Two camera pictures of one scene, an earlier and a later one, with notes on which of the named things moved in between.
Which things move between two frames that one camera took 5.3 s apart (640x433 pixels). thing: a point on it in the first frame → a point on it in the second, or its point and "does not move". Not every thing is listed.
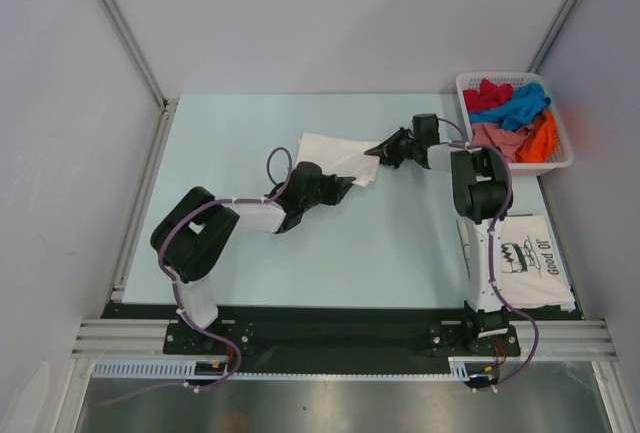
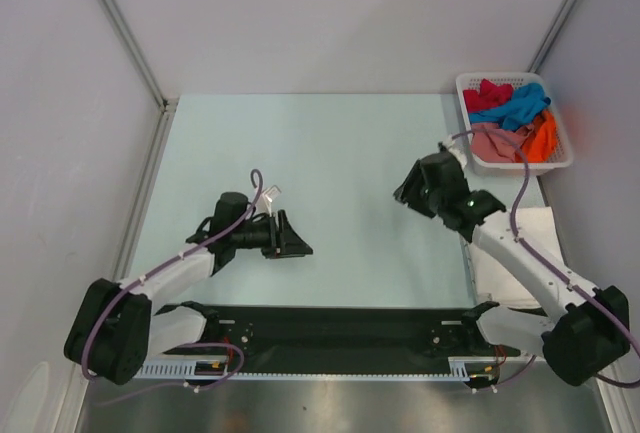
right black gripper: (387, 152) → (409, 191)
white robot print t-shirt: (339, 156) → (508, 284)
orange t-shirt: (540, 144) does not move
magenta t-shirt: (489, 95) does not move
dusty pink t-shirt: (492, 134) does not move
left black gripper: (337, 188) → (282, 241)
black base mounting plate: (347, 339) does not move
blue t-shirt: (524, 104) does not move
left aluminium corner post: (166, 105) does not move
